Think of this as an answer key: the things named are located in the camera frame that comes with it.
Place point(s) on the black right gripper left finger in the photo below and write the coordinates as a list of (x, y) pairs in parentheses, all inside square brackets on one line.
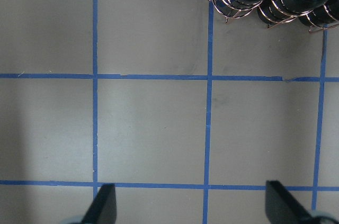
[(104, 206)]

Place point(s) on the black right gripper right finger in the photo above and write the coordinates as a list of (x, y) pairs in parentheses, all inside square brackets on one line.
[(281, 207)]

